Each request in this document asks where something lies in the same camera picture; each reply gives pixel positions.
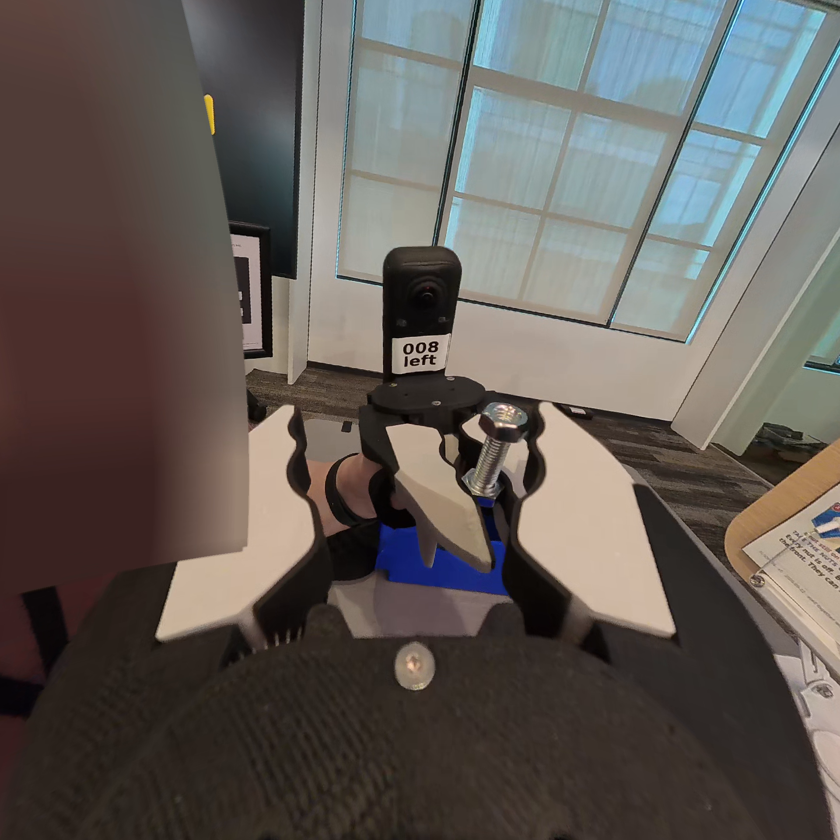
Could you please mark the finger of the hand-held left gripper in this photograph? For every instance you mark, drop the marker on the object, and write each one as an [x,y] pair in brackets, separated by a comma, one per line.
[449,446]
[439,505]

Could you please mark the white stand base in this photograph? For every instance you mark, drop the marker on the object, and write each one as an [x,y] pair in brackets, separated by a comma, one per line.
[820,722]

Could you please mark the large paned window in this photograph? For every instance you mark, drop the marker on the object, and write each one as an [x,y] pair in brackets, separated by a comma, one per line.
[525,164]

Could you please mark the blue plastic bin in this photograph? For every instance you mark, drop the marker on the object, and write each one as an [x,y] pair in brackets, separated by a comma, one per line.
[400,558]

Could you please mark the black framed sign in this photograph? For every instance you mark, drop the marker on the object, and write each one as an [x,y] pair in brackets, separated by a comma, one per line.
[257,295]

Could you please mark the person's left hand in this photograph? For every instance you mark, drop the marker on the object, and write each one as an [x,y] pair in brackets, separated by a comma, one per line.
[354,489]

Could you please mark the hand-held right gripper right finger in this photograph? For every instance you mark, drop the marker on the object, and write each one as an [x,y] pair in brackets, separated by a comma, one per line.
[590,525]

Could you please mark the light wooden board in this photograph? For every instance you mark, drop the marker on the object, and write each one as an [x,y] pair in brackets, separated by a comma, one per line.
[774,499]

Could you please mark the silver hex bolt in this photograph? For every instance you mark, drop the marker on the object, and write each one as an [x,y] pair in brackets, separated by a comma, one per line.
[491,456]

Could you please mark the small black floor object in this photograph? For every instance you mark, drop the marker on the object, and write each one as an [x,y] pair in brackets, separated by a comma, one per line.
[580,413]

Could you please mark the large black screen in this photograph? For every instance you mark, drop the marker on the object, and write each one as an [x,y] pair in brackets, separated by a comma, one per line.
[262,131]

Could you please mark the printed instruction sheet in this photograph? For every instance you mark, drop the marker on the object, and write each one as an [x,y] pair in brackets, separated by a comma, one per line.
[807,544]

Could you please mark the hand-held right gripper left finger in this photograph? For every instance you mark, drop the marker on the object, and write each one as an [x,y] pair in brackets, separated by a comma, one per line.
[216,590]

